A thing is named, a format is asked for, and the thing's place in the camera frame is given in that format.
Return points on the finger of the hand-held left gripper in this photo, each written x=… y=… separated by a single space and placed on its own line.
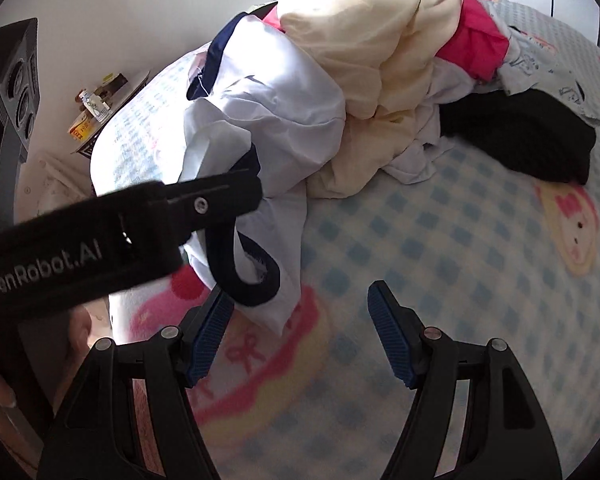
x=205 y=205

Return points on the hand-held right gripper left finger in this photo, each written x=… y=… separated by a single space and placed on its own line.
x=211 y=329

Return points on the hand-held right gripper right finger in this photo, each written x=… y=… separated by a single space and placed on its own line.
x=389 y=335

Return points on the white shirt with navy trim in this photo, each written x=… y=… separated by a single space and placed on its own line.
x=270 y=110

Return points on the person's left hand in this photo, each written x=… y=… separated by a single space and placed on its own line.
x=76 y=332

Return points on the blue checkered cartoon bedspread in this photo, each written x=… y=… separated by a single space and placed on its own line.
x=430 y=260

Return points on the yellow box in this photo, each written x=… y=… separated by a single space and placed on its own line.
x=82 y=126

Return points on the round bedside table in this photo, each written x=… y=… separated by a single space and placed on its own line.
x=127 y=94

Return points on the small white bottle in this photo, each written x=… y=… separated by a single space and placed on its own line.
x=99 y=107

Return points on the dark jar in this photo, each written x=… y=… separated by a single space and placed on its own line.
x=114 y=82

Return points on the plain white garment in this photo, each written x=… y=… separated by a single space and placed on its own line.
x=420 y=155

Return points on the black garment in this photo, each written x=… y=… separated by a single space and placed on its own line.
x=525 y=135

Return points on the cream garment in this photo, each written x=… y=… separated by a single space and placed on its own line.
x=380 y=35

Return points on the pink garment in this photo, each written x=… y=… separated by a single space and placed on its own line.
x=475 y=45

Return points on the light printed garment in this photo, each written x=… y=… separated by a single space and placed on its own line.
x=540 y=65

